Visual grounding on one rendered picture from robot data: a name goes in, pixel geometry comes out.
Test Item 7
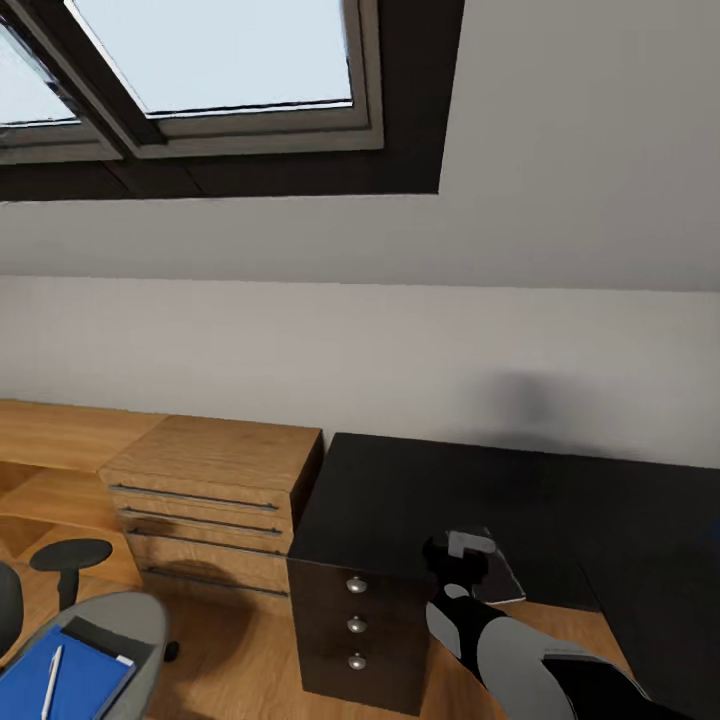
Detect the folder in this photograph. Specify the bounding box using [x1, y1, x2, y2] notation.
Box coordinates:
[0, 625, 137, 720]

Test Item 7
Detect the swivel chair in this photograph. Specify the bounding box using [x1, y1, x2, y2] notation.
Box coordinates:
[0, 539, 179, 720]

